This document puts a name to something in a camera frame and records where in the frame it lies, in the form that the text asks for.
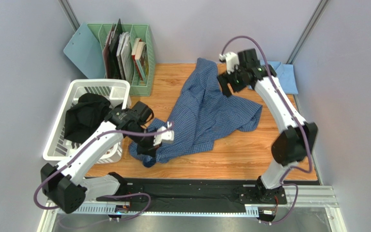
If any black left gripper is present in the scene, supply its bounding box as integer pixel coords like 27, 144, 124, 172
127, 126, 162, 158

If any black shirt in basket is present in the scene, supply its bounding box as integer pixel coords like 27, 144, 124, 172
64, 93, 122, 144

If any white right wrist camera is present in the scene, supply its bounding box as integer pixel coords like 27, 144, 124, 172
219, 52, 240, 74

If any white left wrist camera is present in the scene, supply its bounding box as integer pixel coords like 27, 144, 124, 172
153, 122, 174, 146

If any white paper folder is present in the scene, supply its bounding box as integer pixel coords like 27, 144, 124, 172
116, 32, 134, 84

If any blue checked long sleeve shirt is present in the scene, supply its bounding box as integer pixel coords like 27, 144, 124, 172
129, 58, 263, 168

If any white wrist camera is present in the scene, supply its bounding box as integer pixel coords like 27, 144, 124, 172
219, 52, 240, 74
153, 122, 174, 146

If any dark brown folder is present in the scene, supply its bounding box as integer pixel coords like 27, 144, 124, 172
103, 19, 123, 80

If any green plastic file rack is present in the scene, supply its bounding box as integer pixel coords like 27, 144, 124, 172
86, 23, 157, 97

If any red spine book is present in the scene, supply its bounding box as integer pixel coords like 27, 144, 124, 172
131, 38, 149, 85

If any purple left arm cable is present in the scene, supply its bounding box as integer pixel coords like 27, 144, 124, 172
33, 121, 174, 223

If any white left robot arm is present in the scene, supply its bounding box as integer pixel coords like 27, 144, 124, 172
33, 101, 170, 214

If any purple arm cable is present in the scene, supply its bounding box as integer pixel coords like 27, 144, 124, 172
221, 35, 315, 225
33, 121, 174, 223

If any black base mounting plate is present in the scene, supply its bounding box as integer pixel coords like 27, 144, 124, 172
65, 175, 287, 214

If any folded light blue shirt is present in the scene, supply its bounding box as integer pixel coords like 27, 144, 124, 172
268, 61, 299, 95

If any light blue clipboard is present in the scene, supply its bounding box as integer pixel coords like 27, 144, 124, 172
63, 23, 106, 79

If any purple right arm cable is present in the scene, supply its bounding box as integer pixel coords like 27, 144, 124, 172
221, 35, 315, 225

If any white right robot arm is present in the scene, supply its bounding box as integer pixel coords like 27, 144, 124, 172
217, 49, 318, 189

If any white plastic laundry basket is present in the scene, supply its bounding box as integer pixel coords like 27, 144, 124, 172
43, 79, 131, 161

